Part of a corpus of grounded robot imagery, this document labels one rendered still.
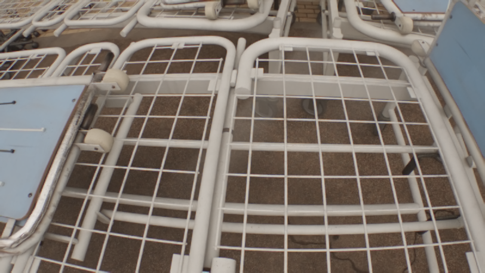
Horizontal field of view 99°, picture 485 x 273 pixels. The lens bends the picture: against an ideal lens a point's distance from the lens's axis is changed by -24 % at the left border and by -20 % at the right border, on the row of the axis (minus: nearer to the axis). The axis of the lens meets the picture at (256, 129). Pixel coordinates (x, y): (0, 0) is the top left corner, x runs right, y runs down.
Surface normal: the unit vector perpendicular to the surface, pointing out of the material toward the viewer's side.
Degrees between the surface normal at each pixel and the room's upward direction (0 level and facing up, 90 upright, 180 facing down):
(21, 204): 5
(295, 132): 0
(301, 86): 90
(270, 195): 0
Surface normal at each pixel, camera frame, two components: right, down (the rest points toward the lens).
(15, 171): -0.03, -0.54
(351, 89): -0.05, 0.79
